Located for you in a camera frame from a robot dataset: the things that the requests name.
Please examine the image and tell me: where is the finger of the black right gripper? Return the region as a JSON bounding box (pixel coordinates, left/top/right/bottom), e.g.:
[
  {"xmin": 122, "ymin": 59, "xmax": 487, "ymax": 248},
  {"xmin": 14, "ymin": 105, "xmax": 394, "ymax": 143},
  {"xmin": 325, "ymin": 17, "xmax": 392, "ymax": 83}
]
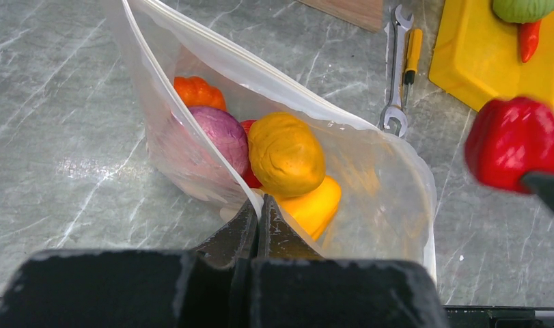
[{"xmin": 521, "ymin": 171, "xmax": 554, "ymax": 214}]

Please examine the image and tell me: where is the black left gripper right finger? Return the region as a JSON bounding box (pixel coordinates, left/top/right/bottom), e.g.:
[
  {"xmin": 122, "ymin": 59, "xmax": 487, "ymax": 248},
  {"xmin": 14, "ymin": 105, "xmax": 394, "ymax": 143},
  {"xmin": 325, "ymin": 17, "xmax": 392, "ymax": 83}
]
[{"xmin": 251, "ymin": 194, "xmax": 449, "ymax": 328}]

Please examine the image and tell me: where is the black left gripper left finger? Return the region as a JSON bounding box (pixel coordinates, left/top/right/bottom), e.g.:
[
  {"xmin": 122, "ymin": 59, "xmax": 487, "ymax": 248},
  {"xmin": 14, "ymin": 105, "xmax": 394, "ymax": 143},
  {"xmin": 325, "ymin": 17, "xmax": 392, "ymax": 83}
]
[{"xmin": 0, "ymin": 202, "xmax": 258, "ymax": 327}]

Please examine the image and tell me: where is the yellow bell pepper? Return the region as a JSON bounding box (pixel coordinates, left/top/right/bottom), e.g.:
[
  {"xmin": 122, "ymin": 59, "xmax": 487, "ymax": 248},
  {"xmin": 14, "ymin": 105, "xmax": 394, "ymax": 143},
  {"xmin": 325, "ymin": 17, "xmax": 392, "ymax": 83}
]
[{"xmin": 260, "ymin": 176, "xmax": 342, "ymax": 240}]

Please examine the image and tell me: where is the red apple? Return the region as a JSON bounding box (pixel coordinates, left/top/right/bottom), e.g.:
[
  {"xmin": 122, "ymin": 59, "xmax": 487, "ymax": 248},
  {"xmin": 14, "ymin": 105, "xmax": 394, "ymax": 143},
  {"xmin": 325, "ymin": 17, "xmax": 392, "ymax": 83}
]
[{"xmin": 240, "ymin": 120, "xmax": 262, "ymax": 189}]

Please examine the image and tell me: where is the yellow potato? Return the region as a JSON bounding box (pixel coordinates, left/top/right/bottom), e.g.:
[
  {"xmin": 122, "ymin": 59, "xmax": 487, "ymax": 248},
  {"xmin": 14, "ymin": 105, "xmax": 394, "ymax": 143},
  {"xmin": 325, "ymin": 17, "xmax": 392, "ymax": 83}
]
[{"xmin": 247, "ymin": 112, "xmax": 326, "ymax": 197}]

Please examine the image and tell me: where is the clear spotted zip top bag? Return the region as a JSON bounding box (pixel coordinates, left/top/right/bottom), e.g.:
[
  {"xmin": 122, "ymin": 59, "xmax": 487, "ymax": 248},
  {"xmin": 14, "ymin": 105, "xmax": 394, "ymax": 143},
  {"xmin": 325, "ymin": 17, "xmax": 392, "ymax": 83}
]
[{"xmin": 102, "ymin": 1, "xmax": 437, "ymax": 276}]

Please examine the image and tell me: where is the purple onion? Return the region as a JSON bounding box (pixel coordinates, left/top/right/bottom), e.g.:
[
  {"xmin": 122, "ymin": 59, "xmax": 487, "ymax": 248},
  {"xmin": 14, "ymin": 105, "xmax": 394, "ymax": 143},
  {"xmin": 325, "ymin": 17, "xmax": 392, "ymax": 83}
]
[{"xmin": 189, "ymin": 106, "xmax": 249, "ymax": 176}]

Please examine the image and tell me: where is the orange pumpkin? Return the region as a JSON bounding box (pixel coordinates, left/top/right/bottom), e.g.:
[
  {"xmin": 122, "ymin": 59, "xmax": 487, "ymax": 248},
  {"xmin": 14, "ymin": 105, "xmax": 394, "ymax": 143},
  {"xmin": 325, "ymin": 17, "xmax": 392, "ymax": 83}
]
[{"xmin": 173, "ymin": 76, "xmax": 227, "ymax": 111}]

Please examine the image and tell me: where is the yellow plastic tray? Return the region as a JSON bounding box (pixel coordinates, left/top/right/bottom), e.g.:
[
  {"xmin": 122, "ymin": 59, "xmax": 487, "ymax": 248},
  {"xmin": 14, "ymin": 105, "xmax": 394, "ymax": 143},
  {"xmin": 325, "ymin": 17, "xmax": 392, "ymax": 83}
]
[{"xmin": 428, "ymin": 1, "xmax": 554, "ymax": 111}]

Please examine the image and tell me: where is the orange carrot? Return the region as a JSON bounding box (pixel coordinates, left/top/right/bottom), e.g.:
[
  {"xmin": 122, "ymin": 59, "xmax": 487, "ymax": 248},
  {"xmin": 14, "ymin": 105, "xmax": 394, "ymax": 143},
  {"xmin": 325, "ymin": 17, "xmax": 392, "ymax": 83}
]
[{"xmin": 518, "ymin": 20, "xmax": 542, "ymax": 63}]

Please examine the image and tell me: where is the silver wrench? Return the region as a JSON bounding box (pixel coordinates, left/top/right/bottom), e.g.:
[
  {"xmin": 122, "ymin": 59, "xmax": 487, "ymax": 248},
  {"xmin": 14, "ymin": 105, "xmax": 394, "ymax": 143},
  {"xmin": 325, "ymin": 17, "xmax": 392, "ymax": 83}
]
[{"xmin": 380, "ymin": 4, "xmax": 414, "ymax": 137}]

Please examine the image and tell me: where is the green cabbage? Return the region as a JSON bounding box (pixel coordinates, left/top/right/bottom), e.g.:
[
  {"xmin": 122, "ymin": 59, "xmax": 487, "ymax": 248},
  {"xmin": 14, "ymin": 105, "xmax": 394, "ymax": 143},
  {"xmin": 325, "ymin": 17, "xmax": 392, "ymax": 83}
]
[{"xmin": 492, "ymin": 0, "xmax": 554, "ymax": 24}]

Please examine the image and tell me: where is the wooden board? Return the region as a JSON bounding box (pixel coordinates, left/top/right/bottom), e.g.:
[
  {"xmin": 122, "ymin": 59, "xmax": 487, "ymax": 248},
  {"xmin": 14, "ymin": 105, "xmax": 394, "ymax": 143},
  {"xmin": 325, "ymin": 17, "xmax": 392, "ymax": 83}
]
[{"xmin": 299, "ymin": 0, "xmax": 384, "ymax": 33}]

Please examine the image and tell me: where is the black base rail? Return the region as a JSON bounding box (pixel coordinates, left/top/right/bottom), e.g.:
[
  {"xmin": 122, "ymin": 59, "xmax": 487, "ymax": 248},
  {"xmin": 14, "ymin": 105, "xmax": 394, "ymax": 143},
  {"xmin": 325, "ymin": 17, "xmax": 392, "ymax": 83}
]
[{"xmin": 444, "ymin": 305, "xmax": 554, "ymax": 328}]

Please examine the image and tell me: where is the yellow handled screwdriver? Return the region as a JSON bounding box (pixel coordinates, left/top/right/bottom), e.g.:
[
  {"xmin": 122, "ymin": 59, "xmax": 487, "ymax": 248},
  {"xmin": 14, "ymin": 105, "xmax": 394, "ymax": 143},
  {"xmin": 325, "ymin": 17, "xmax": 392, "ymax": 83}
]
[{"xmin": 402, "ymin": 29, "xmax": 423, "ymax": 108}]

